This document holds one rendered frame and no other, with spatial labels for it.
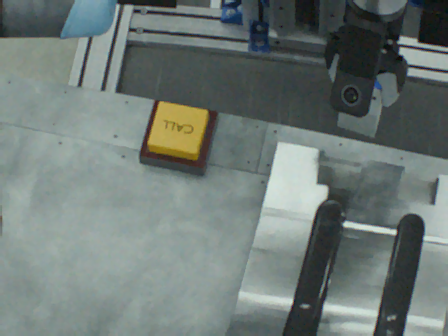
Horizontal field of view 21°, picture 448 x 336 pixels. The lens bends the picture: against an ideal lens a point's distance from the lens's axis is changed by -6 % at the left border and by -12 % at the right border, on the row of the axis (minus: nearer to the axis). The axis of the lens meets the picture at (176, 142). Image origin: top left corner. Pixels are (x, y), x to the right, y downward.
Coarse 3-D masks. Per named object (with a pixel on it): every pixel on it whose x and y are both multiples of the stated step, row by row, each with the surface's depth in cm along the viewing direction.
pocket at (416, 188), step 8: (408, 176) 145; (416, 176) 145; (424, 176) 145; (400, 184) 146; (408, 184) 146; (416, 184) 146; (424, 184) 146; (432, 184) 145; (400, 192) 146; (408, 192) 146; (416, 192) 145; (424, 192) 145; (432, 192) 145; (408, 200) 145; (416, 200) 145; (424, 200) 145; (432, 200) 145
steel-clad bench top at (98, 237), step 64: (0, 128) 160; (64, 128) 159; (128, 128) 159; (256, 128) 158; (64, 192) 155; (128, 192) 155; (192, 192) 154; (256, 192) 154; (0, 256) 151; (64, 256) 151; (128, 256) 151; (192, 256) 150; (0, 320) 147; (64, 320) 147; (128, 320) 147; (192, 320) 146
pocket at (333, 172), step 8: (328, 160) 147; (336, 160) 147; (344, 160) 147; (320, 168) 148; (328, 168) 148; (336, 168) 148; (344, 168) 147; (352, 168) 147; (360, 168) 146; (320, 176) 147; (328, 176) 147; (336, 176) 147; (344, 176) 147; (352, 176) 147; (320, 184) 147; (328, 184) 147; (336, 184) 147; (344, 184) 147; (352, 184) 147
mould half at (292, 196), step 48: (288, 144) 146; (288, 192) 144; (336, 192) 143; (384, 192) 143; (288, 240) 141; (384, 240) 140; (432, 240) 140; (240, 288) 139; (288, 288) 139; (336, 288) 138; (432, 288) 137
